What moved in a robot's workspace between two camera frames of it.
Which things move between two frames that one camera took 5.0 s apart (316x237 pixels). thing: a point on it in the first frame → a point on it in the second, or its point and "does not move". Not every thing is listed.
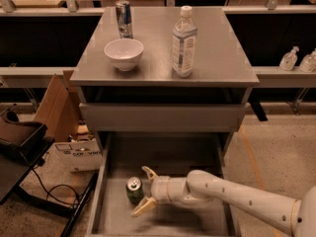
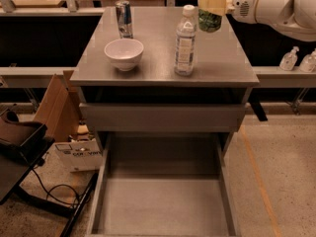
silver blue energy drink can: [123, 15] does not move
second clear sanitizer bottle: [308, 62] does not move
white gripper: [162, 189] → [243, 4]
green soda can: [134, 190] → [209, 21]
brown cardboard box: [58, 109] does not move
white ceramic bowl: [124, 53] does not move
